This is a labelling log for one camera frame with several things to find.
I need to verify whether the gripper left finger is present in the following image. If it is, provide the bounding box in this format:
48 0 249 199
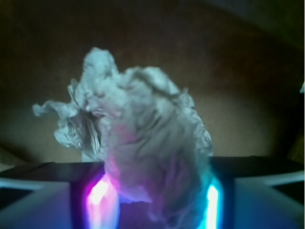
0 162 119 229

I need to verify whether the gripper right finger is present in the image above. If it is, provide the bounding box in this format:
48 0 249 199
204 156 305 229

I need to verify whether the white paper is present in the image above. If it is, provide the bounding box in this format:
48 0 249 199
32 47 214 229

